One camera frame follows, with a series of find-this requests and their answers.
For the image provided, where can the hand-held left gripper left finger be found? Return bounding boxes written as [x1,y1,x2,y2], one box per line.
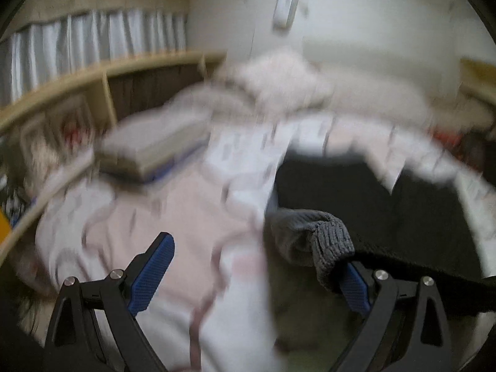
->
[44,232,176,372]

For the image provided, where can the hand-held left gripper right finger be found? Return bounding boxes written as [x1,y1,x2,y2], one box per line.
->
[333,259,454,372]

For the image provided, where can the dark knit sweater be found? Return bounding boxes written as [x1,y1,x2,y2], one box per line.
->
[263,155,496,316]

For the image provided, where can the pale bed sheet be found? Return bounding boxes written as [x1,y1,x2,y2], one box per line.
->
[267,256,373,372]

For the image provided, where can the pink printed blanket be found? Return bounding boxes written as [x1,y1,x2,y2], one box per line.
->
[15,116,496,372]

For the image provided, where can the grey flat box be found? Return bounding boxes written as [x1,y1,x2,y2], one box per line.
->
[95,106,212,183]

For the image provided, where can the orange object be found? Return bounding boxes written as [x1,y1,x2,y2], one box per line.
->
[0,209,12,245]

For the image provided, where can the wooden shelf headboard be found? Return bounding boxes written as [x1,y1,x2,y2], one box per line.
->
[0,50,227,268]

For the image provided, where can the white fluffy blanket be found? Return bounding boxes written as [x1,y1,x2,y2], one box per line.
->
[170,44,435,125]

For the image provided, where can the wooden furniture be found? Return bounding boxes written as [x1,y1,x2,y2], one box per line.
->
[459,58,496,101]

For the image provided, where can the white pleated curtain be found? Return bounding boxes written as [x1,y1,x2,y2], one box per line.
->
[0,8,188,105]

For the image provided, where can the white wall device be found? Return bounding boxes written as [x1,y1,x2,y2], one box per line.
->
[272,0,301,29]

